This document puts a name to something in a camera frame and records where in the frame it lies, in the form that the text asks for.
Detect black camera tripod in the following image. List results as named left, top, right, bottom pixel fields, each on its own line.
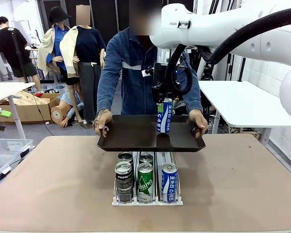
left=200, top=65, right=214, bottom=81

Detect black pole stand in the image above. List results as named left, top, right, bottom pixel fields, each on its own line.
left=237, top=57, right=247, bottom=82

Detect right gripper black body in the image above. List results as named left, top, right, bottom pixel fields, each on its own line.
left=152, top=62, right=183, bottom=102

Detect person's right forearm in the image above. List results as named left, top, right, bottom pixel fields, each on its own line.
left=97, top=72, right=123, bottom=115

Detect person's left hand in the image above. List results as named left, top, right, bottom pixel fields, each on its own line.
left=188, top=108, right=209, bottom=134

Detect person in black T-shirt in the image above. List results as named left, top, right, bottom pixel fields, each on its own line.
left=0, top=16, right=43, bottom=93

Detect mannequin torso in blue cloth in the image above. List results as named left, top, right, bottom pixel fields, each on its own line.
left=50, top=92, right=85, bottom=128

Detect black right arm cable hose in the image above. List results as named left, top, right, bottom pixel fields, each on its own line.
left=164, top=7, right=291, bottom=94

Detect black brimmed hat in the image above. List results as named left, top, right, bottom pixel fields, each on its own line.
left=48, top=6, right=72, bottom=24

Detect person's left forearm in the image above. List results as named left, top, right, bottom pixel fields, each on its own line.
left=181, top=80, right=203, bottom=114

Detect white table with white leg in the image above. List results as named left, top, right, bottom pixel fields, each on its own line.
left=0, top=82, right=36, bottom=146

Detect blue Pocari Sweat can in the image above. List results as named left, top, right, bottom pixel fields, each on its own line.
left=161, top=163, right=178, bottom=203
left=157, top=98, right=173, bottom=133

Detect white can dispenser rack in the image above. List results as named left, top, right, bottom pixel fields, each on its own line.
left=111, top=150, right=184, bottom=206

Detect black mannequin base plate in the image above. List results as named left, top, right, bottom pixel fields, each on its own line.
left=80, top=118, right=97, bottom=129

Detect large white table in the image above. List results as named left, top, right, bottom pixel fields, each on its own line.
left=198, top=80, right=291, bottom=146

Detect black light stand poles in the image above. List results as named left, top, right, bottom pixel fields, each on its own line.
left=196, top=0, right=236, bottom=15

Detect black serving tray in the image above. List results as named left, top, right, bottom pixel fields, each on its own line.
left=97, top=115, right=206, bottom=152

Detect person in denim jacket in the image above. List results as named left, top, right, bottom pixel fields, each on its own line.
left=97, top=0, right=203, bottom=116

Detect black Pepsi can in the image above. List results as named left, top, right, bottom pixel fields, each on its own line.
left=114, top=161, right=133, bottom=203
left=117, top=152, right=134, bottom=170

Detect brown cardboard box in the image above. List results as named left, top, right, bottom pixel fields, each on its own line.
left=0, top=90, right=62, bottom=123

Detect green Chilsung cider can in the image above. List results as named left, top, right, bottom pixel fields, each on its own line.
left=138, top=153, right=154, bottom=167
left=137, top=162, right=154, bottom=203

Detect person's right hand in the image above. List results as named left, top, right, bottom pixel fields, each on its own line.
left=93, top=109, right=113, bottom=135

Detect black backdrop panel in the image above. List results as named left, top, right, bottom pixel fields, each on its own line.
left=65, top=0, right=194, bottom=73

